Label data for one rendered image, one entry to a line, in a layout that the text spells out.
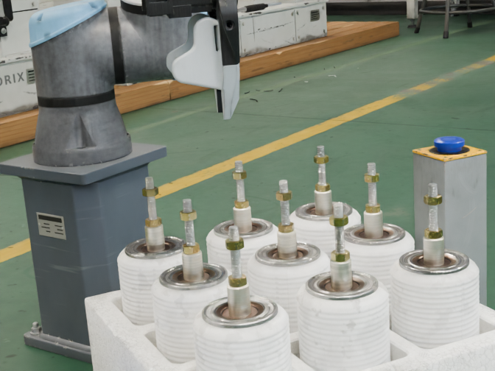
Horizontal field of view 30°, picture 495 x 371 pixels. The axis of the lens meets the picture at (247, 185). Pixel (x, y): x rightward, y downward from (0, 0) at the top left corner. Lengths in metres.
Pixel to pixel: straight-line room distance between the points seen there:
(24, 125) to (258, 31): 1.48
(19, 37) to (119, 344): 2.30
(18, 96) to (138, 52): 1.86
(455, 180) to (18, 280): 0.93
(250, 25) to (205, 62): 3.37
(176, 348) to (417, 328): 0.26
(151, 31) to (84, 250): 0.34
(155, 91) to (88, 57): 2.22
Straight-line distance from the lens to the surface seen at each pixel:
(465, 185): 1.24
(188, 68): 0.82
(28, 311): 1.68
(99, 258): 1.39
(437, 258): 1.02
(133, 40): 1.37
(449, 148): 1.24
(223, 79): 0.82
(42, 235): 1.44
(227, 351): 0.89
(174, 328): 1.00
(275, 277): 1.03
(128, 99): 3.47
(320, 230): 1.18
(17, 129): 3.11
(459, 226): 1.25
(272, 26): 4.35
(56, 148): 1.38
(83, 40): 1.37
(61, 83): 1.37
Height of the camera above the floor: 0.61
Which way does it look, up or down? 15 degrees down
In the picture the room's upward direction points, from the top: 4 degrees counter-clockwise
